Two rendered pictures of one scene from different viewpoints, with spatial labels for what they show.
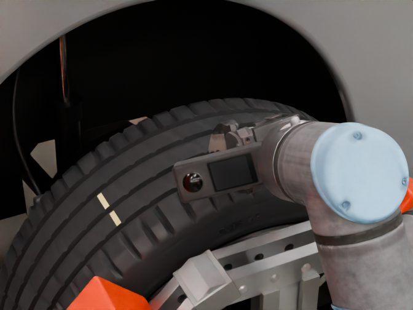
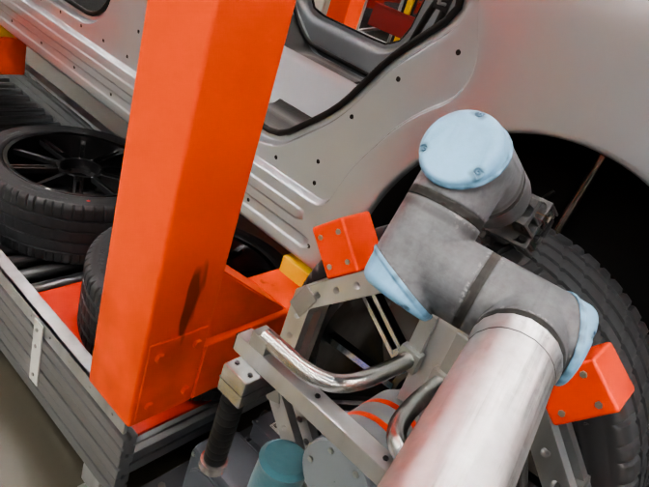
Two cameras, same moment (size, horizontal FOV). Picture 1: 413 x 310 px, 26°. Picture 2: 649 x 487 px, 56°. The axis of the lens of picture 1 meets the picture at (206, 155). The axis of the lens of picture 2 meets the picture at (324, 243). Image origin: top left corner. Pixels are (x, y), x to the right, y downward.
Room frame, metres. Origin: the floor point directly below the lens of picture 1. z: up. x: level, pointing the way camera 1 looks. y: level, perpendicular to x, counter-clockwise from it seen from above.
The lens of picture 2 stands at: (0.28, -0.63, 1.52)
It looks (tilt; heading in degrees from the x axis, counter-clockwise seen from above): 28 degrees down; 59
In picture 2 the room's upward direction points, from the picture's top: 19 degrees clockwise
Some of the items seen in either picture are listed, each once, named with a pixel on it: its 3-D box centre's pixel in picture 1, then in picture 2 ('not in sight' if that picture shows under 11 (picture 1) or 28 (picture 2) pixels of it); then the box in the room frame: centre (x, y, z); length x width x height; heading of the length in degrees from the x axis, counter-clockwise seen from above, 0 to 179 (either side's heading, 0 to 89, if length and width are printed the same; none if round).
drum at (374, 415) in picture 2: not in sight; (377, 449); (0.80, -0.12, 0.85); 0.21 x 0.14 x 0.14; 26
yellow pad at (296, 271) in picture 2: not in sight; (316, 271); (1.01, 0.57, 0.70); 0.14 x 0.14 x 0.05; 26
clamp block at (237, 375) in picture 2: not in sight; (254, 374); (0.60, -0.03, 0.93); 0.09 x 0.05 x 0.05; 26
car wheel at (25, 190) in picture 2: not in sight; (77, 189); (0.48, 1.50, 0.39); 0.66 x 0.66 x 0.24
